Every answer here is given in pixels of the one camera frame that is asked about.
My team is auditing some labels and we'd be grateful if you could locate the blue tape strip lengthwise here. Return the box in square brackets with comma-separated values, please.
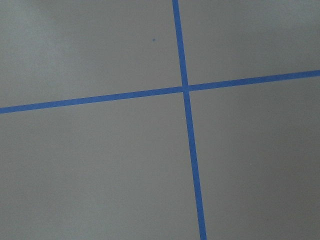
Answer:
[172, 0, 207, 240]

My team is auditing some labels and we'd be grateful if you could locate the blue tape strip crosswise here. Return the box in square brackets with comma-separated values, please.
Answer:
[0, 70, 320, 114]

